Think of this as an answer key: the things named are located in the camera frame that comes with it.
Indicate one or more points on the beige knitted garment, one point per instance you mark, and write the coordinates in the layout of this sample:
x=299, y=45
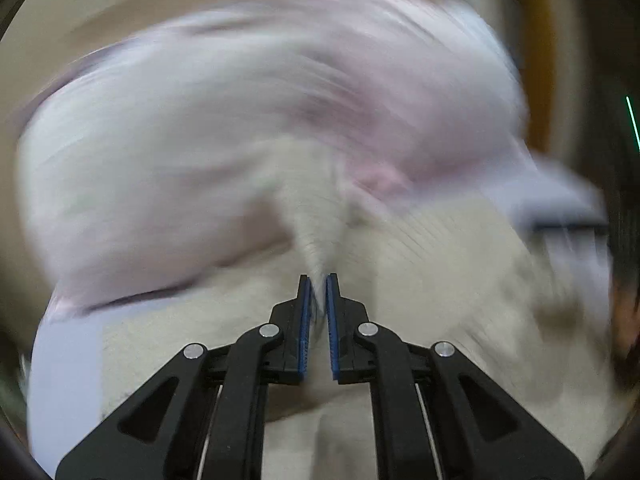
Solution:
x=458, y=264

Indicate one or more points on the pink floral duvet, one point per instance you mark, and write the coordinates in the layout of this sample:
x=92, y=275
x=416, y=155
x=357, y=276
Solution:
x=207, y=138

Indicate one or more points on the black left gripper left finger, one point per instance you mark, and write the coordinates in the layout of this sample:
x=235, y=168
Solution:
x=202, y=414

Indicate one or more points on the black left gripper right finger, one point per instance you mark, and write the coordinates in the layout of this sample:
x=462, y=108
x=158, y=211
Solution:
x=437, y=415

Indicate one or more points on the wooden bed frame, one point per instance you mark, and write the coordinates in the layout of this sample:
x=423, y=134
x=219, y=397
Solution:
x=541, y=69

